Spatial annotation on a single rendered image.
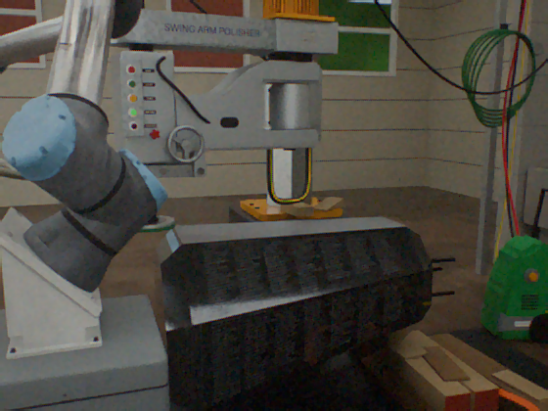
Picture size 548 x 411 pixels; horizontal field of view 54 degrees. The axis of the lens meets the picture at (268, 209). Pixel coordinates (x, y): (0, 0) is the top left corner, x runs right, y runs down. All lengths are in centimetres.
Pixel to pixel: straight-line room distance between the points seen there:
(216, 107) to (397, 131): 757
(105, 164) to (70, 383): 41
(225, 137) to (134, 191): 113
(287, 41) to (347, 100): 689
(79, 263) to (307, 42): 154
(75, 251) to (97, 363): 23
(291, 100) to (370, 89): 701
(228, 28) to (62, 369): 152
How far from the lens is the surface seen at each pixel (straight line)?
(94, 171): 107
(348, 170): 924
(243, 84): 227
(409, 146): 978
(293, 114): 238
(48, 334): 119
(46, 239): 118
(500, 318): 347
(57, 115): 104
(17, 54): 185
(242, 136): 226
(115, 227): 116
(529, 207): 492
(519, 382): 275
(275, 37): 233
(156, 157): 214
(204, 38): 221
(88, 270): 117
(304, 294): 210
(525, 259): 341
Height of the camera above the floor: 133
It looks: 10 degrees down
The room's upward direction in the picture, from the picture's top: straight up
